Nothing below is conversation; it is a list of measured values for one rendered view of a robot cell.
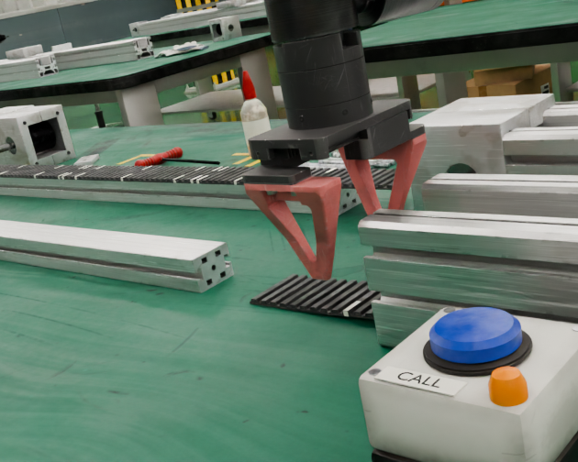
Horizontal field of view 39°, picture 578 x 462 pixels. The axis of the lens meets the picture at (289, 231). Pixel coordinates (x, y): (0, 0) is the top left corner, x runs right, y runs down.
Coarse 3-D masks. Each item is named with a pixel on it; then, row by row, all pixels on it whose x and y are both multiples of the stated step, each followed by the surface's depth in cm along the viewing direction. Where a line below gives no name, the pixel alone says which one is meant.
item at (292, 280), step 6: (288, 276) 65; (294, 276) 65; (300, 276) 65; (306, 276) 65; (282, 282) 64; (288, 282) 65; (294, 282) 64; (300, 282) 64; (270, 288) 64; (276, 288) 64; (282, 288) 63; (288, 288) 63; (258, 294) 63; (264, 294) 63; (270, 294) 62; (276, 294) 62; (252, 300) 62; (258, 300) 62; (264, 300) 62; (270, 300) 62
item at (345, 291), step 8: (352, 280) 61; (344, 288) 60; (352, 288) 60; (360, 288) 60; (328, 296) 60; (336, 296) 60; (344, 296) 59; (320, 304) 58; (328, 304) 58; (336, 304) 58; (312, 312) 58; (320, 312) 58; (328, 312) 57
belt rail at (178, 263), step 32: (0, 224) 91; (32, 224) 88; (0, 256) 88; (32, 256) 83; (64, 256) 80; (96, 256) 75; (128, 256) 72; (160, 256) 69; (192, 256) 67; (192, 288) 67
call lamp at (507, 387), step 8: (496, 368) 32; (504, 368) 32; (512, 368) 32; (496, 376) 32; (504, 376) 32; (512, 376) 32; (520, 376) 32; (488, 384) 32; (496, 384) 32; (504, 384) 31; (512, 384) 31; (520, 384) 31; (496, 392) 32; (504, 392) 31; (512, 392) 31; (520, 392) 31; (496, 400) 32; (504, 400) 32; (512, 400) 31; (520, 400) 32
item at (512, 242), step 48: (432, 192) 54; (480, 192) 51; (528, 192) 49; (576, 192) 47; (384, 240) 48; (432, 240) 46; (480, 240) 44; (528, 240) 42; (576, 240) 40; (384, 288) 49; (432, 288) 47; (480, 288) 45; (528, 288) 43; (576, 288) 41; (384, 336) 51
